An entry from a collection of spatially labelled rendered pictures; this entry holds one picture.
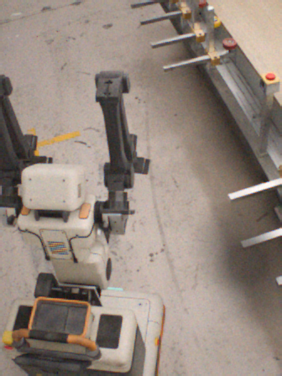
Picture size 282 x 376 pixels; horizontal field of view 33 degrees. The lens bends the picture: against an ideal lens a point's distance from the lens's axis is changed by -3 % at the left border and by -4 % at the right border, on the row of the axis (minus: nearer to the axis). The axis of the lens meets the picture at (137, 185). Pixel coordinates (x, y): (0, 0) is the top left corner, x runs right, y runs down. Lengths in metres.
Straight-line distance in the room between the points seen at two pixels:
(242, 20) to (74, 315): 2.06
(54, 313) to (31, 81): 2.77
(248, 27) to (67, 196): 1.80
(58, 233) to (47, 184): 0.19
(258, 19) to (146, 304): 1.83
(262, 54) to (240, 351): 1.67
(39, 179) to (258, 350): 1.63
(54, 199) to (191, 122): 2.16
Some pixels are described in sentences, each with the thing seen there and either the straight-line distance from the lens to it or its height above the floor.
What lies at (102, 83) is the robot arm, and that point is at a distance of 1.61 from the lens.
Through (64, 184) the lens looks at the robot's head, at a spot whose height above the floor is 1.36.
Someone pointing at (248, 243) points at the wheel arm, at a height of 0.86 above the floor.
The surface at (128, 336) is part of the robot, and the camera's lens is 1.97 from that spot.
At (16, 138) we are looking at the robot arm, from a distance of 1.93.
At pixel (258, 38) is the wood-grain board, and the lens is 3.00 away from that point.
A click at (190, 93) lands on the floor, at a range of 3.94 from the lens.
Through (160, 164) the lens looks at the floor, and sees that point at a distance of 3.44.
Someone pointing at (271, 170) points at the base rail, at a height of 0.70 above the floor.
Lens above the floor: 2.65
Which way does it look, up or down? 52 degrees down
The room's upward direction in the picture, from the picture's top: 10 degrees counter-clockwise
